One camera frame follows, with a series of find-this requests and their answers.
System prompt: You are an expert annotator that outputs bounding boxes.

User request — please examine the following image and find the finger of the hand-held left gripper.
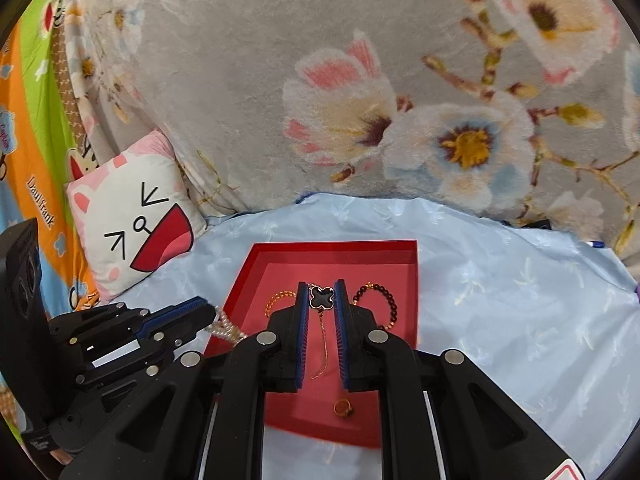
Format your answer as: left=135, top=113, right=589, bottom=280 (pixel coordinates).
left=75, top=325, right=211, bottom=395
left=50, top=296, right=216, bottom=348

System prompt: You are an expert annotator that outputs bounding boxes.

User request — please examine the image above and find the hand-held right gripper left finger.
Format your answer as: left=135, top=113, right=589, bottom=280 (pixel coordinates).
left=60, top=281, right=308, bottom=480

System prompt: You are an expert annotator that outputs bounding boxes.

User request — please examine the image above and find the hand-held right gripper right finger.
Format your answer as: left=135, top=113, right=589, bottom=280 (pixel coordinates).
left=334, top=280, right=586, bottom=480

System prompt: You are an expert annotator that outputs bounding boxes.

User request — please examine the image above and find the gold black clover necklace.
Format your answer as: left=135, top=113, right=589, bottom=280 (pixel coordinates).
left=307, top=284, right=335, bottom=381

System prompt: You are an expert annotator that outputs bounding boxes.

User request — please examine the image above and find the gold bead bracelet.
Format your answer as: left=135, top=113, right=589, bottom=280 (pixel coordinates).
left=264, top=287, right=301, bottom=319

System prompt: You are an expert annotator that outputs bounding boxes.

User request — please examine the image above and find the white pearl bracelet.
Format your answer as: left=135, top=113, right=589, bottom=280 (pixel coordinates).
left=207, top=309, right=251, bottom=347

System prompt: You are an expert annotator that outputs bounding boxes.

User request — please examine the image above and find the black bead bracelet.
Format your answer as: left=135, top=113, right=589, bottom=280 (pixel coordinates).
left=352, top=282, right=399, bottom=334

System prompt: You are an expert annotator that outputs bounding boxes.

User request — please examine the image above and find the red cardboard box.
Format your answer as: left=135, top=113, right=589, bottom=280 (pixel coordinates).
left=205, top=240, right=421, bottom=450

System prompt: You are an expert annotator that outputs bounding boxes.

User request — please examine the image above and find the white cat face pillow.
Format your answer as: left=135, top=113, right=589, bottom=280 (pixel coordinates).
left=67, top=130, right=209, bottom=304

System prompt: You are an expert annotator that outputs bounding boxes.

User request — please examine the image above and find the light blue patterned cloth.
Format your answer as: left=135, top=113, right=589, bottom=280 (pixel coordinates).
left=15, top=192, right=640, bottom=480

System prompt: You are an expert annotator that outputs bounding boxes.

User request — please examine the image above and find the colourful cartoon bedsheet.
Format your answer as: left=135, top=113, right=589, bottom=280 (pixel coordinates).
left=0, top=0, right=103, bottom=411

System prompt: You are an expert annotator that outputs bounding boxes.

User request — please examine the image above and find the grey floral blanket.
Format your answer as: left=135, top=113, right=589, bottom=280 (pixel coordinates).
left=55, top=0, right=640, bottom=261

